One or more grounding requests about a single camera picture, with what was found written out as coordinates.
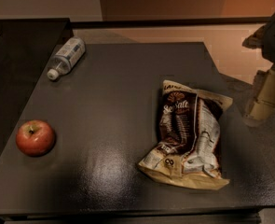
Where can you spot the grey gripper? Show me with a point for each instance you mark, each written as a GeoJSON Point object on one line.
{"type": "Point", "coordinates": [263, 100]}

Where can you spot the brown chip bag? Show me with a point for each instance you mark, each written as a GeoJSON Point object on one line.
{"type": "Point", "coordinates": [187, 154]}

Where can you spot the clear plastic water bottle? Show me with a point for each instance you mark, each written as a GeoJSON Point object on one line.
{"type": "Point", "coordinates": [66, 58]}

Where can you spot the red apple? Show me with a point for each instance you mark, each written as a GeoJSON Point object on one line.
{"type": "Point", "coordinates": [35, 138]}

